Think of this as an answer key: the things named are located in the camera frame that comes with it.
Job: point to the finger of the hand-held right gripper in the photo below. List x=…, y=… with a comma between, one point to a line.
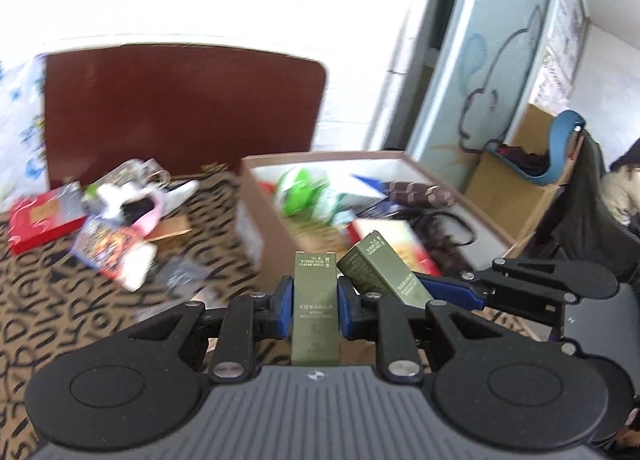
x=450, y=290

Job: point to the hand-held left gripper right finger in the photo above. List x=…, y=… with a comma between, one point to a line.
x=345, y=310

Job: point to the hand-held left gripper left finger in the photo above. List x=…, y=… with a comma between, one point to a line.
x=285, y=307

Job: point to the olive green box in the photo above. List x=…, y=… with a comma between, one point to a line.
x=316, y=310
x=385, y=270

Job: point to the brown cardboard box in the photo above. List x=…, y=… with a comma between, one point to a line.
x=270, y=240

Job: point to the brown checked pouch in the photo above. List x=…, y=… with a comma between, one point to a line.
x=420, y=194

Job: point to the clear bag of toothpicks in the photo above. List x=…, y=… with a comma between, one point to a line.
x=185, y=280

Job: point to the green mosquito repellent plug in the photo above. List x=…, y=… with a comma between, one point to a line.
x=297, y=192

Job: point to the letter-print desktop cloth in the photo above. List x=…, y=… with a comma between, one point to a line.
x=50, y=305

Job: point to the red gradient gift box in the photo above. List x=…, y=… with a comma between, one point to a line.
x=395, y=237

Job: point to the orange snack packet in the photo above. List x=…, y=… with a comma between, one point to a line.
x=320, y=235

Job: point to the stack of cardboard boxes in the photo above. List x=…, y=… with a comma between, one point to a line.
x=510, y=200

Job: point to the dark jacket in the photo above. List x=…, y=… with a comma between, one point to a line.
x=590, y=220

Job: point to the white and blue box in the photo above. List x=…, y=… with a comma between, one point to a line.
x=370, y=185

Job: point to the blue chair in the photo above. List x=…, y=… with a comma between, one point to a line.
x=560, y=144

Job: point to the colourful printed packet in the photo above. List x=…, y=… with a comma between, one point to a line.
x=105, y=245

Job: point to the clear plastic package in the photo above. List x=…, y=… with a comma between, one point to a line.
x=127, y=174

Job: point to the dark brown board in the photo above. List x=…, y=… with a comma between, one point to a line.
x=175, y=104

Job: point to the grey panel with cartoon drawing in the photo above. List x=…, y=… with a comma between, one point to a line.
x=480, y=54

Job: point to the flat red box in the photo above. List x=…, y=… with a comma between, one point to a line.
x=42, y=217

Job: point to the floral plastic bag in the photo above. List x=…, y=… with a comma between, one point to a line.
x=20, y=129

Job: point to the wall poster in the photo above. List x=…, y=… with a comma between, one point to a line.
x=565, y=39

